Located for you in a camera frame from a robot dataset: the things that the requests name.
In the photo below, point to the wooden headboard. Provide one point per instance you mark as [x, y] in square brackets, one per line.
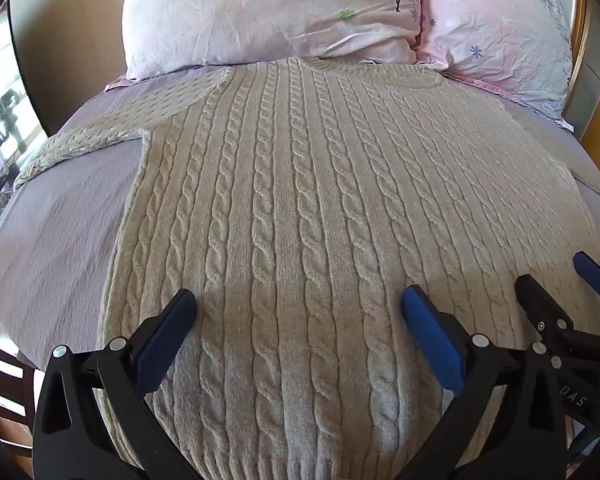
[592, 100]

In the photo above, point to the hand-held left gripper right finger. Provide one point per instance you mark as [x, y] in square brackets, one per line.
[432, 342]

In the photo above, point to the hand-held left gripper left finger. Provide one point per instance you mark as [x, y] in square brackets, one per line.
[164, 342]

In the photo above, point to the purple bed sheet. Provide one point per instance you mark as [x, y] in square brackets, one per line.
[55, 240]

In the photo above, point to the pink floral pillow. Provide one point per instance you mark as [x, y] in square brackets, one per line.
[495, 30]

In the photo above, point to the glass window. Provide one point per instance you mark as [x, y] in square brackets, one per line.
[5, 110]

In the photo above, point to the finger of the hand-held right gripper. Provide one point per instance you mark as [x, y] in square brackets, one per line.
[592, 275]
[535, 297]

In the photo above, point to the dark wooden chair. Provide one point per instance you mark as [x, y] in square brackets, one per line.
[5, 385]

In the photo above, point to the white floral pillow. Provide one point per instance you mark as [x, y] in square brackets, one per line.
[260, 10]

